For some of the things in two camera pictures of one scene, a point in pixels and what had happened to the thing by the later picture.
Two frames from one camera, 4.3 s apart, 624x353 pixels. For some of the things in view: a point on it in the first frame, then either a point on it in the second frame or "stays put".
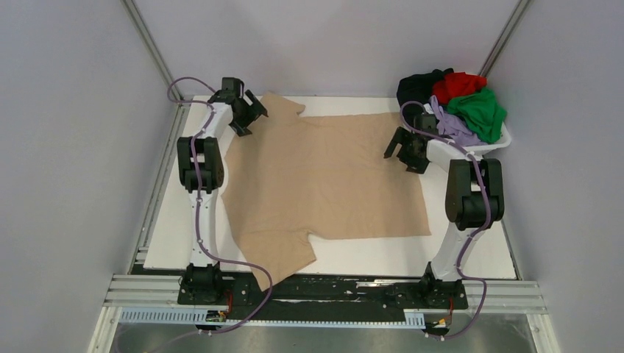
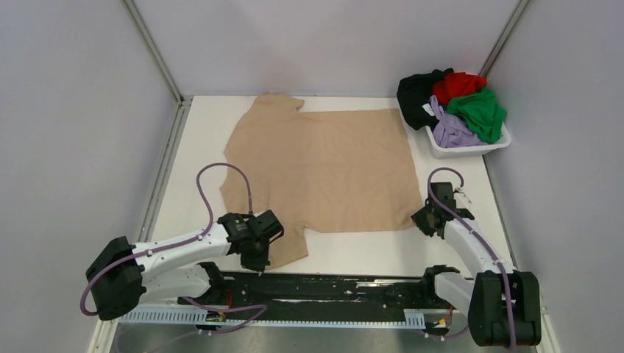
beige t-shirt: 295,178 stays put
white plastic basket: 480,149 stays put
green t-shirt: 483,113 stays put
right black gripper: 403,137 -> 418,218
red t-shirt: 458,84 stays put
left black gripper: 254,112 -> 258,263
